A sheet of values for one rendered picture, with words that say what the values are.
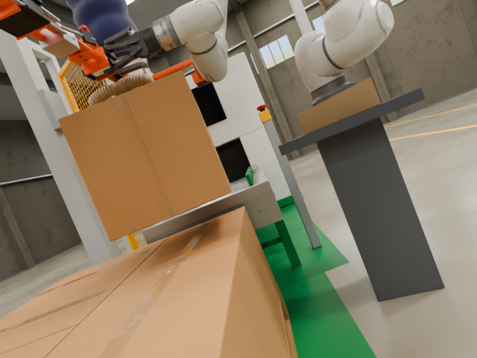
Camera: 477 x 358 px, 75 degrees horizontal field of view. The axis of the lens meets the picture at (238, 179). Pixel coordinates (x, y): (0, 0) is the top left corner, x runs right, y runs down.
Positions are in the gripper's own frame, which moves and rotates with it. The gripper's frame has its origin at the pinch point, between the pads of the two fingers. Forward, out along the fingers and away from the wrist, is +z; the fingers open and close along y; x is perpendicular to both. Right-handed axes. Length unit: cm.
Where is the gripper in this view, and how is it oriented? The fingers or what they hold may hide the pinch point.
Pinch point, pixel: (99, 64)
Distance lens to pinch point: 113.0
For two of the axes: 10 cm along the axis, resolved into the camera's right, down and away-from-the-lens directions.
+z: -9.2, 3.7, 0.8
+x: 0.5, -0.8, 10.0
